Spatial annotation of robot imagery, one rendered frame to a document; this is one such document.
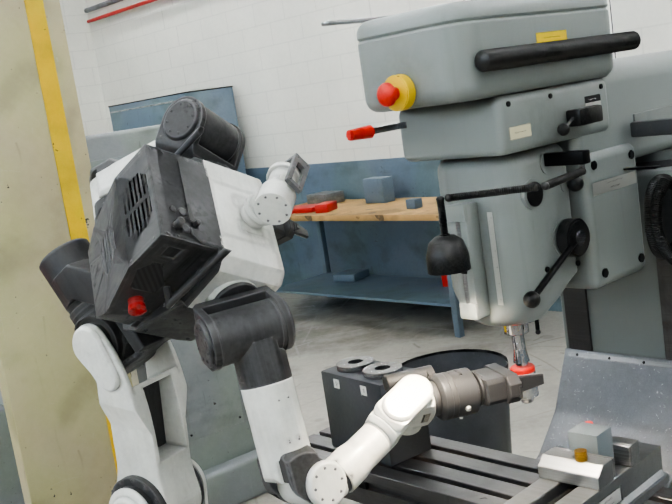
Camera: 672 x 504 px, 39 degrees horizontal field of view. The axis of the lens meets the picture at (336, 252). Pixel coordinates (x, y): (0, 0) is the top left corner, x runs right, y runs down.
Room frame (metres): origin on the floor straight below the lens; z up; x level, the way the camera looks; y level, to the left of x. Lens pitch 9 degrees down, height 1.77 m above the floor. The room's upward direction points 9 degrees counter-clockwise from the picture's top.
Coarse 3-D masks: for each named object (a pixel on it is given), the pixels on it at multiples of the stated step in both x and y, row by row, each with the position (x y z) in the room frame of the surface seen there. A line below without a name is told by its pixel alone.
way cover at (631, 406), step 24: (576, 360) 2.09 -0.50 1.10; (600, 360) 2.05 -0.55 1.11; (624, 360) 2.00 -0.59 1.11; (648, 360) 1.96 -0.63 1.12; (576, 384) 2.07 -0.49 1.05; (600, 384) 2.03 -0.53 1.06; (624, 384) 1.98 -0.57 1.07; (648, 384) 1.94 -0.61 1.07; (576, 408) 2.05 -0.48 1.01; (600, 408) 2.00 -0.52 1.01; (624, 408) 1.96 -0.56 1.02; (648, 408) 1.92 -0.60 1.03; (552, 432) 2.05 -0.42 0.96; (624, 432) 1.93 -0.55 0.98; (648, 432) 1.90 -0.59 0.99
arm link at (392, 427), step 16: (400, 384) 1.67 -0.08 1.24; (416, 384) 1.67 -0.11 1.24; (384, 400) 1.64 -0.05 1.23; (400, 400) 1.64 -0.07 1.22; (416, 400) 1.64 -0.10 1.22; (368, 416) 1.65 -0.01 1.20; (384, 416) 1.62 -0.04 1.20; (400, 416) 1.62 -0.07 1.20; (416, 416) 1.64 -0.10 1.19; (384, 432) 1.62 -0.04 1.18; (400, 432) 1.62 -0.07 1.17
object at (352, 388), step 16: (336, 368) 2.15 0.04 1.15; (352, 368) 2.09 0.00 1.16; (368, 368) 2.06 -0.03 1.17; (384, 368) 2.07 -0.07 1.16; (400, 368) 2.03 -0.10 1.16; (336, 384) 2.10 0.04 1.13; (352, 384) 2.05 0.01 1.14; (368, 384) 2.00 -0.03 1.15; (336, 400) 2.11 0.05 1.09; (352, 400) 2.06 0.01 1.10; (368, 400) 2.01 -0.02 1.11; (336, 416) 2.12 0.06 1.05; (352, 416) 2.07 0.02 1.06; (336, 432) 2.13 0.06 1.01; (352, 432) 2.07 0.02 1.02; (400, 448) 1.99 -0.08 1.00; (416, 448) 2.01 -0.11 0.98
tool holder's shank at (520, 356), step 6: (516, 336) 1.75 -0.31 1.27; (522, 336) 1.76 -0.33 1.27; (516, 342) 1.76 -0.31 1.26; (522, 342) 1.76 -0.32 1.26; (516, 348) 1.76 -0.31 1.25; (522, 348) 1.75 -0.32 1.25; (516, 354) 1.76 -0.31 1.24; (522, 354) 1.75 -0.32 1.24; (516, 360) 1.76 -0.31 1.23; (522, 360) 1.75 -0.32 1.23; (528, 360) 1.76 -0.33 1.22; (516, 366) 1.76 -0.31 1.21; (522, 366) 1.76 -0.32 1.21
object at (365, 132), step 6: (366, 126) 1.69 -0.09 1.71; (372, 126) 1.70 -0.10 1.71; (384, 126) 1.72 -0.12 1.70; (390, 126) 1.73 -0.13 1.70; (396, 126) 1.74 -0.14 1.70; (402, 126) 1.75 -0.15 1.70; (348, 132) 1.67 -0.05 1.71; (354, 132) 1.66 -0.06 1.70; (360, 132) 1.67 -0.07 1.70; (366, 132) 1.68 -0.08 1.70; (372, 132) 1.69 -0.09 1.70; (378, 132) 1.71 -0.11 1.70; (348, 138) 1.67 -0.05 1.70; (354, 138) 1.67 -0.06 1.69; (360, 138) 1.68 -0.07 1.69; (366, 138) 1.69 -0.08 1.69
